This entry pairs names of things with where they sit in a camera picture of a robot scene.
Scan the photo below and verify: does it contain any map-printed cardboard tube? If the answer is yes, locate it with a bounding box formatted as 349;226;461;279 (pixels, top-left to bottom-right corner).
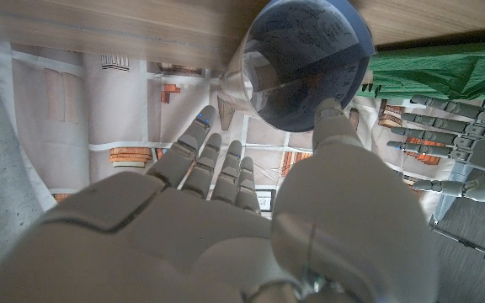
220;0;377;134

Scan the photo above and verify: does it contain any green crepe paper sheet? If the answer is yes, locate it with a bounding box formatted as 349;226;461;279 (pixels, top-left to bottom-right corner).
356;40;485;101

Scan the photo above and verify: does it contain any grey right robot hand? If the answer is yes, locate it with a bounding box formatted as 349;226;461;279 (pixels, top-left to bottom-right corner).
0;97;438;303

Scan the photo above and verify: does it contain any printed bookshelf backdrop cloth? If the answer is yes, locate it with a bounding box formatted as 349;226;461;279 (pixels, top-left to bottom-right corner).
0;40;479;221

